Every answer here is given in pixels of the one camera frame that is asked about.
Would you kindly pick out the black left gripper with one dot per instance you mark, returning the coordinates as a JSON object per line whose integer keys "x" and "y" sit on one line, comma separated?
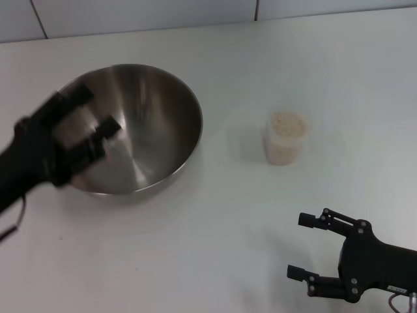
{"x": 29, "y": 156}

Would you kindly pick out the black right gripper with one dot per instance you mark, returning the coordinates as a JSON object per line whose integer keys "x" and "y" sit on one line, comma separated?
{"x": 368, "y": 261}

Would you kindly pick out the stainless steel mixing bowl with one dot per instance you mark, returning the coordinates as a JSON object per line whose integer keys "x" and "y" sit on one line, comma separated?
{"x": 156, "y": 130}

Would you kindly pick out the clear plastic cup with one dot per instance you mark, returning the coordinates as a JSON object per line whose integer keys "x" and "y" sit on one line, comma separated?
{"x": 282, "y": 155}

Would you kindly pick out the white rice grains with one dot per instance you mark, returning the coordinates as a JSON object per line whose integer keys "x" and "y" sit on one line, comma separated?
{"x": 288, "y": 125}

